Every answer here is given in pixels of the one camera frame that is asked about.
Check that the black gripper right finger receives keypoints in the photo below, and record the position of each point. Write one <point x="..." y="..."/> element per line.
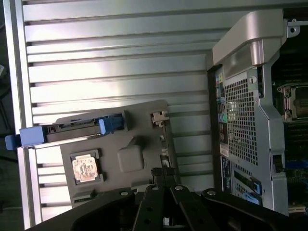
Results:
<point x="185" y="204"/>

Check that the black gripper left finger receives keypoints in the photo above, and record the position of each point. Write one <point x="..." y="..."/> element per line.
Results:
<point x="151" y="207"/>

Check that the green RAM stick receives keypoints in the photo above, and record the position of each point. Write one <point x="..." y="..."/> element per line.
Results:
<point x="165" y="146"/>

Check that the gray parts rack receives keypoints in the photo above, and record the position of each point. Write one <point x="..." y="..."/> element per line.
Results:
<point x="130" y="154"/>

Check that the blue expansion slot latch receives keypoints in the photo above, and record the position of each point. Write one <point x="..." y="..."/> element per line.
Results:
<point x="256" y="190"/>

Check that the silver CPU chip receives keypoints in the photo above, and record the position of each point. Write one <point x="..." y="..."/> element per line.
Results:
<point x="83" y="168"/>

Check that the small beige connector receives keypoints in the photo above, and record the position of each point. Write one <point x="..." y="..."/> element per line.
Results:
<point x="158" y="118"/>

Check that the gray open PC case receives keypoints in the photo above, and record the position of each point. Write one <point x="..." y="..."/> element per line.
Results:
<point x="243" y="120"/>

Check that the green motherboard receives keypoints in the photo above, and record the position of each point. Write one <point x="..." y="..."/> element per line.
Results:
<point x="294" y="144"/>

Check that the disk in blue caddy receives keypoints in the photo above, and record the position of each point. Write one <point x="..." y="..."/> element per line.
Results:
<point x="33" y="137"/>

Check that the metal CPU socket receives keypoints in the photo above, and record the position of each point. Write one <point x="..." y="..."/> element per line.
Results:
<point x="294" y="101"/>

